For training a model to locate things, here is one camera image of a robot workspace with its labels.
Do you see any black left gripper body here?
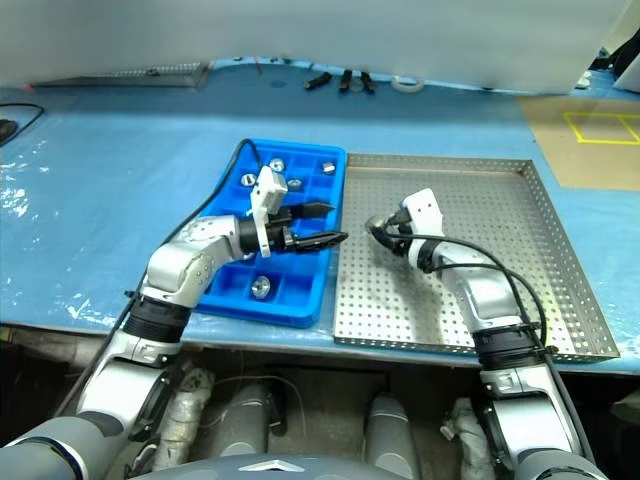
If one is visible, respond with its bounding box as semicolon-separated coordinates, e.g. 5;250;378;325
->
267;206;300;253

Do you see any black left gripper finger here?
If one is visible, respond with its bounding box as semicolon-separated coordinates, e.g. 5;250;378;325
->
291;200;336;220
294;231;350;252

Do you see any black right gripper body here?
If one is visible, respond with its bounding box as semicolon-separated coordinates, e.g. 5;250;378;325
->
383;209;417;252

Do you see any blue compartment tray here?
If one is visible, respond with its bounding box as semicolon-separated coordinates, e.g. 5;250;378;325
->
193;141;349;330

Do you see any flat perforated steel tray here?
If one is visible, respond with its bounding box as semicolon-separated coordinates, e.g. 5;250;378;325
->
30;60;212;89

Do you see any brown cardboard sheet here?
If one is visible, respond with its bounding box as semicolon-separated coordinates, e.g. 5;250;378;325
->
516;94;640;191

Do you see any grey robot leg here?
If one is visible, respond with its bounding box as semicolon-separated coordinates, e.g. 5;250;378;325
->
212;380;275;457
364;395;422;480

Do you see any white wrapped padding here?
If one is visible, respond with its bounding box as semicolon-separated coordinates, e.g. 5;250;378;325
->
439;397;494;480
152;359;217;472

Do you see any grey robot torso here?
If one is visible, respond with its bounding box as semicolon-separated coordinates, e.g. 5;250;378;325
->
127;453;381;480

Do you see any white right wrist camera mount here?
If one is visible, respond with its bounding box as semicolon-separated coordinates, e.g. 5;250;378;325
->
399;188;446;267

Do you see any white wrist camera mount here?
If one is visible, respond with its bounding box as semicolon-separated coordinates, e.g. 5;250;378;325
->
399;188;446;267
247;165;290;259

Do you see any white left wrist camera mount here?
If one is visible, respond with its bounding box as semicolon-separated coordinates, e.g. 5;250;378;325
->
247;165;290;259

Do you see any white tape ring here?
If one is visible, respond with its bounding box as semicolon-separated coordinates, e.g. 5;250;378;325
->
391;75;426;95

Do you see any thin black cable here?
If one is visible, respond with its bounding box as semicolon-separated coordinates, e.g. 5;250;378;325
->
0;102;45;147

